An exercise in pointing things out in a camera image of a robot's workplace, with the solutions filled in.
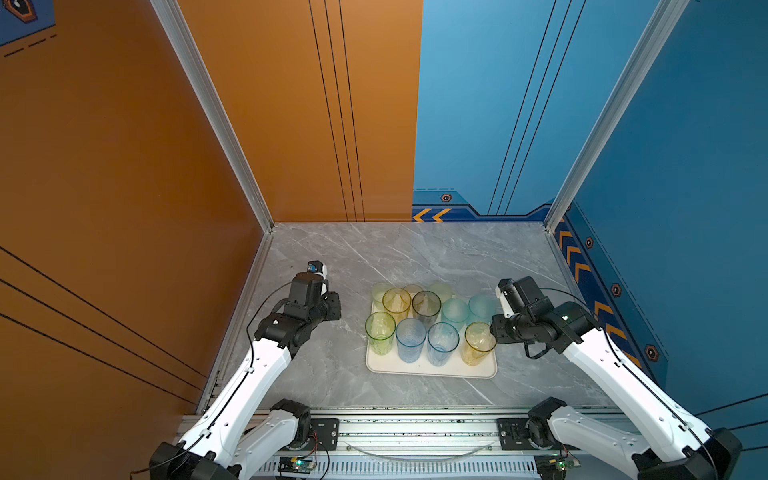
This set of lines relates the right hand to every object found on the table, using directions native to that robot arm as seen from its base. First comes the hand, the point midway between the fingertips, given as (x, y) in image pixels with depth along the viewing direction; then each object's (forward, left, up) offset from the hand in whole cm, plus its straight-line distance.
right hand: (493, 329), depth 76 cm
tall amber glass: (+13, +25, -8) cm, 29 cm away
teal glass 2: (+13, -2, -13) cm, 18 cm away
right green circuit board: (-27, -12, -17) cm, 34 cm away
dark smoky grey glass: (+12, +16, -9) cm, 22 cm away
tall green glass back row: (+6, +30, -12) cm, 33 cm away
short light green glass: (+16, +10, -6) cm, 20 cm away
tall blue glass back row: (+3, +21, -11) cm, 24 cm away
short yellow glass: (+15, +20, -4) cm, 25 cm away
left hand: (+9, +42, +3) cm, 43 cm away
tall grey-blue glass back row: (+1, +12, -8) cm, 15 cm away
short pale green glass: (+17, +31, -8) cm, 36 cm away
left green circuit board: (-27, +50, -16) cm, 59 cm away
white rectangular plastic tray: (-5, 0, -14) cm, 15 cm away
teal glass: (+10, +7, -9) cm, 16 cm away
